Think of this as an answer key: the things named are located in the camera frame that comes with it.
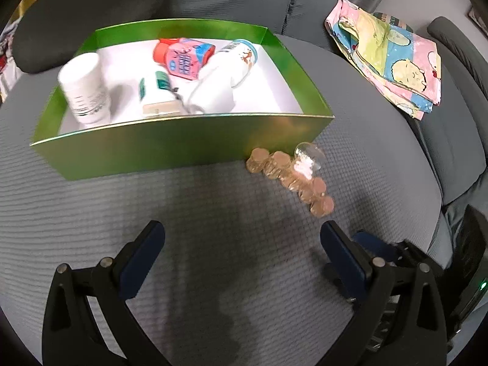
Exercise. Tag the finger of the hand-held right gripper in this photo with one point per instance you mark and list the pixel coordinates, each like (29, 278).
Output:
(375, 246)

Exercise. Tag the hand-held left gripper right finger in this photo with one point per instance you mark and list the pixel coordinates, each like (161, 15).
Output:
(343, 259)

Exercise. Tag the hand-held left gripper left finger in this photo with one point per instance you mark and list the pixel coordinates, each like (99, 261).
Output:
(141, 259)

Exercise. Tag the gold chocolates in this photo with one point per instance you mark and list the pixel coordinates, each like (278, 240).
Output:
(297, 175)

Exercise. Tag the green cardboard box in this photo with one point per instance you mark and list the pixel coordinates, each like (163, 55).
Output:
(171, 148)

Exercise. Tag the plain white capped bottle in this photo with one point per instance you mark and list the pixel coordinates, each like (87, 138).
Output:
(85, 91)

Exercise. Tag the white bottle with blue label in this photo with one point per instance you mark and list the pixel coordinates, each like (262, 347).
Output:
(221, 80)

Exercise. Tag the white bottle with green label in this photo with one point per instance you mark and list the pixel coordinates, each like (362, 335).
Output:
(156, 95)

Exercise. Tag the pastel cartoon printed cloth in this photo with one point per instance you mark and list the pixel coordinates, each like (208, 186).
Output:
(392, 53)

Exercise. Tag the pink bottle with red cap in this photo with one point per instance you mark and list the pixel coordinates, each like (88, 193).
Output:
(183, 59)

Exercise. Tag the dark grey cushion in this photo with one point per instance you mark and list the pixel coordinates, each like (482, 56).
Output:
(465, 53)

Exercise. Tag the colourful clutter pile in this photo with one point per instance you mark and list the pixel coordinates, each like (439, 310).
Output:
(5, 64)

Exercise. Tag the black cushion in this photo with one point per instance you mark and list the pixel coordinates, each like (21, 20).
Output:
(87, 11)

